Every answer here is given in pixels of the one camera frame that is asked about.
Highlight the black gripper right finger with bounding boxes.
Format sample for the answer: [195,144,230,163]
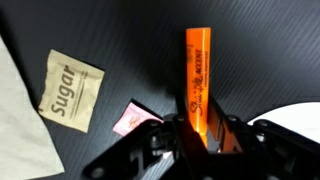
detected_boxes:
[206,96,320,180]

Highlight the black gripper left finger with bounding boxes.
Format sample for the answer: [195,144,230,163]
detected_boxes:
[81,96,214,180]

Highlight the pink sweetener packet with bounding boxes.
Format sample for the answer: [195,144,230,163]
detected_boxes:
[112,101,173,160]

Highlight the white round plate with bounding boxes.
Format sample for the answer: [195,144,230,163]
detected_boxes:
[247,101,320,145]

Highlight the tan sugar packet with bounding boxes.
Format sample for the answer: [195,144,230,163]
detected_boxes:
[37,48,106,134]

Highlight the orange highlighter marker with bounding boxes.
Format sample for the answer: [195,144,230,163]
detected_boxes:
[185,27,212,148]

